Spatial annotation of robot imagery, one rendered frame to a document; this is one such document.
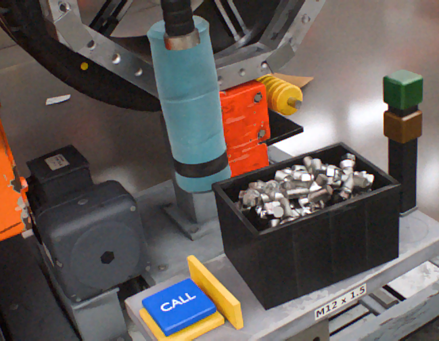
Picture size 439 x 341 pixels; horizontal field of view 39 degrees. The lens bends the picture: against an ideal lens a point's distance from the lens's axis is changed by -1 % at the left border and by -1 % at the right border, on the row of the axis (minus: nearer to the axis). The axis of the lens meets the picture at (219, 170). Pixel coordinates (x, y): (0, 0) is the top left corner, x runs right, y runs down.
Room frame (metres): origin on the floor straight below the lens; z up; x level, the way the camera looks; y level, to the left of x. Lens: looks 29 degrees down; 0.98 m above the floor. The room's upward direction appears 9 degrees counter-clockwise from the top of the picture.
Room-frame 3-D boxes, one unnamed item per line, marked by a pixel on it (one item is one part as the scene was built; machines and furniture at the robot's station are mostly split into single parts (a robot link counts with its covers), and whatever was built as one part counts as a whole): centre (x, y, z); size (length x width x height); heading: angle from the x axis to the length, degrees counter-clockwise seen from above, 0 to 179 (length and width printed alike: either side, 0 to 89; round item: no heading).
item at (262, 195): (0.67, -0.10, 0.51); 0.20 x 0.14 x 0.13; 107
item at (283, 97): (1.17, -0.10, 0.51); 0.29 x 0.06 x 0.06; 26
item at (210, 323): (0.59, 0.08, 0.45); 0.08 x 0.08 x 0.01; 26
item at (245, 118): (1.06, -0.02, 0.48); 0.16 x 0.12 x 0.17; 26
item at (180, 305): (0.59, 0.08, 0.47); 0.07 x 0.07 x 0.02; 26
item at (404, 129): (0.75, -0.26, 0.59); 0.04 x 0.04 x 0.04; 26
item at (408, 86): (0.75, -0.26, 0.64); 0.04 x 0.04 x 0.04; 26
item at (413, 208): (0.75, -0.26, 0.55); 0.03 x 0.03 x 0.21; 26
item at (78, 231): (1.12, 0.32, 0.26); 0.42 x 0.18 x 0.35; 26
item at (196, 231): (1.18, 0.04, 0.32); 0.40 x 0.30 x 0.28; 116
